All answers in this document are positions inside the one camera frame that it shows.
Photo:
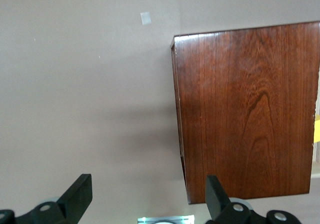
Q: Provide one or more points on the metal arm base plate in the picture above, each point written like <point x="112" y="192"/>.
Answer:
<point x="180" y="219"/>

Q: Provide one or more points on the small square tape patch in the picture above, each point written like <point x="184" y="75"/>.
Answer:
<point x="146" y="18"/>

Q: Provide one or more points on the yellow cube block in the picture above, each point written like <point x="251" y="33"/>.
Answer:
<point x="317" y="129"/>

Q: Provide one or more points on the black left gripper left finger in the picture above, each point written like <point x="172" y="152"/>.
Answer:
<point x="75" y="199"/>

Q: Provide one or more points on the dark brown wooden cabinet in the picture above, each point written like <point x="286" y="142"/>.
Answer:
<point x="237" y="109"/>

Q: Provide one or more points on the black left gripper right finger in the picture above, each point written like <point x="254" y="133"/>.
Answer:
<point x="217" y="199"/>

